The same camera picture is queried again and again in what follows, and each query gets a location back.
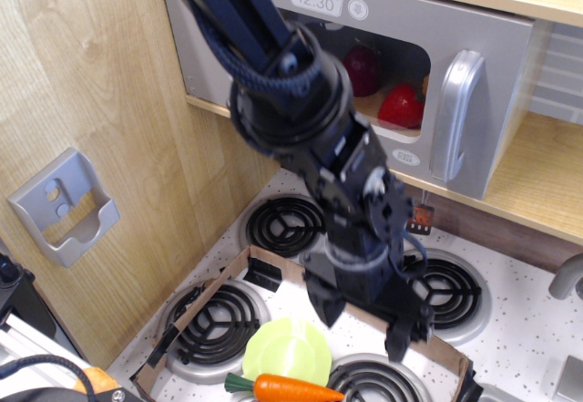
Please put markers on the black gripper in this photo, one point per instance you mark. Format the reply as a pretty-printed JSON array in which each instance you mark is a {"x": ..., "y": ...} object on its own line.
[{"x": 380, "y": 287}]

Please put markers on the silver microwave door handle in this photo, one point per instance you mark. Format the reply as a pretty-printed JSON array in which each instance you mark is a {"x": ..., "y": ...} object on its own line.
[{"x": 457, "y": 88}]

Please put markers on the grey toy microwave door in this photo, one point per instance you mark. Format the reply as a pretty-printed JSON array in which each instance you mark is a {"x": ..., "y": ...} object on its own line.
[{"x": 416, "y": 41}]

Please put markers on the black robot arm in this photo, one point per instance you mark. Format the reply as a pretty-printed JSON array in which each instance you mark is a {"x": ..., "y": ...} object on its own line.
[{"x": 293, "y": 102}]

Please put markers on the front right black burner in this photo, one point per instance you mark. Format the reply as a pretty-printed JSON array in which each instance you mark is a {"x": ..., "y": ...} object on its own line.
[{"x": 372, "y": 381}]

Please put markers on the black burner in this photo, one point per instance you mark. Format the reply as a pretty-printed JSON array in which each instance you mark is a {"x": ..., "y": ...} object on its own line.
[
  {"x": 219, "y": 332},
  {"x": 452, "y": 292},
  {"x": 372, "y": 381},
  {"x": 287, "y": 225}
]

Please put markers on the light green toy plate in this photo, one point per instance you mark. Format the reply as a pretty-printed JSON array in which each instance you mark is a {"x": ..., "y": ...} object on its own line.
[{"x": 288, "y": 347}]

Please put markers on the back right black burner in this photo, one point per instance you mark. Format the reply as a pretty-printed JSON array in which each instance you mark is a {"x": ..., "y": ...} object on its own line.
[{"x": 452, "y": 292}]

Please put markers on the orange toy carrot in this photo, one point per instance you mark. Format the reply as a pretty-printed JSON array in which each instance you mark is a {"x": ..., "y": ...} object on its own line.
[{"x": 273, "y": 388}]

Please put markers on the orange toy spatula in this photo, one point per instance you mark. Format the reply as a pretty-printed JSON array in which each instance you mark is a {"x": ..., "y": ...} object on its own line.
[{"x": 422, "y": 218}]

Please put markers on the back left black burner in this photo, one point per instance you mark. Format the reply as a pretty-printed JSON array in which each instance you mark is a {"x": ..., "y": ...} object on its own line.
[{"x": 287, "y": 225}]

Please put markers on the front left black burner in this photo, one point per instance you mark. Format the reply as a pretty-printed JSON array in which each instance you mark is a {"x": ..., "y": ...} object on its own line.
[{"x": 219, "y": 332}]

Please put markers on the grey sink faucet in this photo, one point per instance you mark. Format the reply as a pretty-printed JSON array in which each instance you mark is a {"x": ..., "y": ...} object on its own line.
[{"x": 568, "y": 279}]

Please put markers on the red toy pepper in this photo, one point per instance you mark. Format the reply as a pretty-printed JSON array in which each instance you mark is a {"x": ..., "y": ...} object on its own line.
[{"x": 402, "y": 108}]

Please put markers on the grey sink basin corner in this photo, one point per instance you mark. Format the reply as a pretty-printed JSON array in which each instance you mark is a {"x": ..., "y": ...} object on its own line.
[{"x": 570, "y": 384}]

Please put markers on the dark red toy fruit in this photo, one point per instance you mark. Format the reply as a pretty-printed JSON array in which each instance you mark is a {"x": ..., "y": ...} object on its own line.
[{"x": 363, "y": 68}]

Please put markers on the black device at left edge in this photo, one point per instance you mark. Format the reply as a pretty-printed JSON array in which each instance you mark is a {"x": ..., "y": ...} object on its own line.
[{"x": 19, "y": 297}]

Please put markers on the grey wall phone holder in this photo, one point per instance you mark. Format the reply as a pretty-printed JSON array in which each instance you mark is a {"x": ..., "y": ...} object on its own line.
[{"x": 48, "y": 197}]

